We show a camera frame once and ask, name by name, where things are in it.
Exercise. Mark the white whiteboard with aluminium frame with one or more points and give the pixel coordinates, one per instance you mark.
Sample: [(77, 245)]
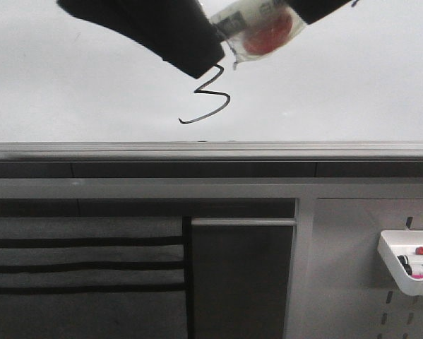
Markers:
[(344, 98)]

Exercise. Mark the grey pegboard panel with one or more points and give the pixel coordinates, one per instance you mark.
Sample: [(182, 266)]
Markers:
[(340, 286)]

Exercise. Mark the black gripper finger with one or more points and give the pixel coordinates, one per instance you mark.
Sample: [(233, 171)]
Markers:
[(311, 11), (177, 31)]

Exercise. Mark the grey fabric with black straps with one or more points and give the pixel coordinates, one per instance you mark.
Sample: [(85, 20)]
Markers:
[(94, 278)]

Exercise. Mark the white black whiteboard marker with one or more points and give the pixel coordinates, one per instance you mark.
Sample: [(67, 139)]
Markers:
[(255, 29)]

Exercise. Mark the white plastic tray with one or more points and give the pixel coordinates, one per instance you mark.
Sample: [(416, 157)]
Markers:
[(393, 243)]

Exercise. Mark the dark grey cabinet panel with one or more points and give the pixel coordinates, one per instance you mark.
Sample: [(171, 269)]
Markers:
[(241, 276)]

